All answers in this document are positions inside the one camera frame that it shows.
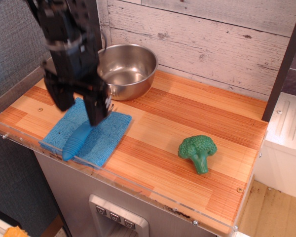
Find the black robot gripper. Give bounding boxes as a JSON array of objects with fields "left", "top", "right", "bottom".
[{"left": 42, "top": 41, "right": 111, "bottom": 126}]

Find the fork with blue handle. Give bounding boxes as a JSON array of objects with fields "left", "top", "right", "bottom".
[{"left": 61, "top": 103, "right": 115, "bottom": 162}]

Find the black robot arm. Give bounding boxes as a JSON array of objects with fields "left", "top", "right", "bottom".
[{"left": 27, "top": 0, "right": 111, "bottom": 126}]

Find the blue knitted napkin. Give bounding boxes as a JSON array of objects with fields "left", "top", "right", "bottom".
[{"left": 38, "top": 97, "right": 133, "bottom": 168}]

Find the stainless steel bowl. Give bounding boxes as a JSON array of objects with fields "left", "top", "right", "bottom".
[{"left": 98, "top": 44, "right": 158, "bottom": 101}]

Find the clear acrylic table guard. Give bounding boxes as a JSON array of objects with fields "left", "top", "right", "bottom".
[{"left": 0, "top": 69, "right": 267, "bottom": 237}]

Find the silver toy fridge cabinet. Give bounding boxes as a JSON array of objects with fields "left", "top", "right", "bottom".
[{"left": 34, "top": 151, "right": 220, "bottom": 237}]

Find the grey water dispenser panel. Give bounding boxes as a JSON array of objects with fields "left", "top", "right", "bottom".
[{"left": 89, "top": 194, "right": 149, "bottom": 237}]

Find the green toy broccoli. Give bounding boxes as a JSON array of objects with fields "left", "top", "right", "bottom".
[{"left": 178, "top": 135, "right": 217, "bottom": 174}]

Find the orange object bottom left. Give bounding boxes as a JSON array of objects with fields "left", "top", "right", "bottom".
[{"left": 3, "top": 226, "right": 28, "bottom": 237}]

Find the white toy sink unit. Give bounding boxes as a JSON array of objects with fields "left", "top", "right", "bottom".
[{"left": 254, "top": 93, "right": 296, "bottom": 197}]

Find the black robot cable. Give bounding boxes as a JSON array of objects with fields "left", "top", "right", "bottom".
[{"left": 101, "top": 33, "right": 109, "bottom": 51}]

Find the dark wooden post right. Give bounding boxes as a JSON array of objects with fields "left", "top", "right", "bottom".
[{"left": 262, "top": 24, "right": 296, "bottom": 122}]

